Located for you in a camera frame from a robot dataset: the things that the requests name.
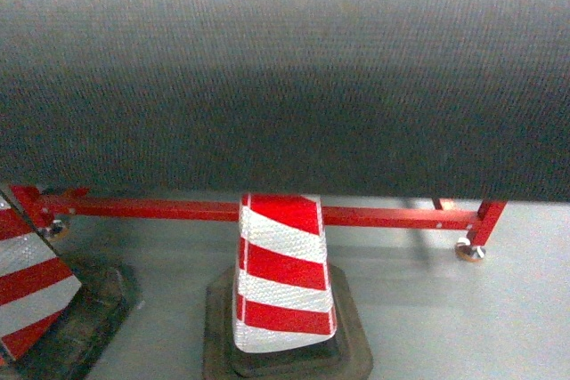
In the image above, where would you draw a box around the conveyor foot pad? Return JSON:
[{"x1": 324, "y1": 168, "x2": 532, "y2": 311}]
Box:
[
  {"x1": 454, "y1": 239, "x2": 486, "y2": 263},
  {"x1": 39, "y1": 219, "x2": 69, "y2": 242}
]

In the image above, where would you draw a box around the red conveyor frame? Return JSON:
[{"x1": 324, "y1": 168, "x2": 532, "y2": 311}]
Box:
[{"x1": 10, "y1": 185, "x2": 507, "y2": 247}]

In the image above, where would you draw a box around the left conveyor foot pad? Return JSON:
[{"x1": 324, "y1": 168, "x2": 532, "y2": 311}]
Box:
[{"x1": 39, "y1": 219, "x2": 69, "y2": 242}]

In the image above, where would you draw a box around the black conveyor belt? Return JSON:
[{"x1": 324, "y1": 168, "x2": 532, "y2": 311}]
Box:
[{"x1": 1, "y1": 0, "x2": 569, "y2": 202}]

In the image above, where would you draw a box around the red white traffic cone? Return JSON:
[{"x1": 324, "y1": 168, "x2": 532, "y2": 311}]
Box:
[
  {"x1": 202, "y1": 193, "x2": 373, "y2": 379},
  {"x1": 1, "y1": 188, "x2": 138, "y2": 379}
]

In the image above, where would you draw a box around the left red white traffic cone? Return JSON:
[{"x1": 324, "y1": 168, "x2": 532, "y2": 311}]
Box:
[{"x1": 1, "y1": 188, "x2": 138, "y2": 379}]

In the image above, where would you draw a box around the centre red white traffic cone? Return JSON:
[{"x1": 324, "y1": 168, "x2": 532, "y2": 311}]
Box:
[{"x1": 202, "y1": 193, "x2": 373, "y2": 379}]

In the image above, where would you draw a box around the right conveyor foot pad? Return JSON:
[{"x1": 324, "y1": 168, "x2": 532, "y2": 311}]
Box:
[{"x1": 454, "y1": 239, "x2": 486, "y2": 263}]

